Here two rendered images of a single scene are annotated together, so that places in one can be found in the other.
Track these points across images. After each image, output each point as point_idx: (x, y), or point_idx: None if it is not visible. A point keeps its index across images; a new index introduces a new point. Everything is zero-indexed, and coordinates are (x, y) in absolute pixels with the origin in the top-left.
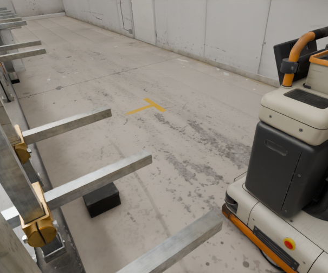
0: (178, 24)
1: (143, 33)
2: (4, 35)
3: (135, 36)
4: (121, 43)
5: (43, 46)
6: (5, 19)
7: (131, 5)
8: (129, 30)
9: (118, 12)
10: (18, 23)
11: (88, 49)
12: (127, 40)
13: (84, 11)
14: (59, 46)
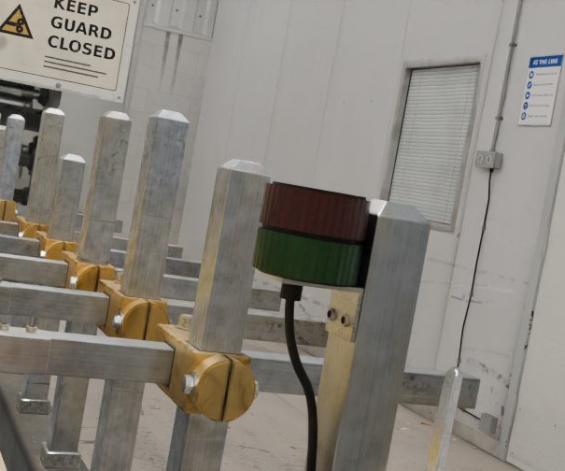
0: None
1: None
2: (7, 319)
3: (507, 450)
4: (448, 468)
5: (94, 384)
6: (275, 319)
7: (530, 322)
8: (484, 418)
9: (443, 332)
10: (433, 382)
11: (300, 457)
12: (470, 458)
13: (266, 285)
14: (162, 404)
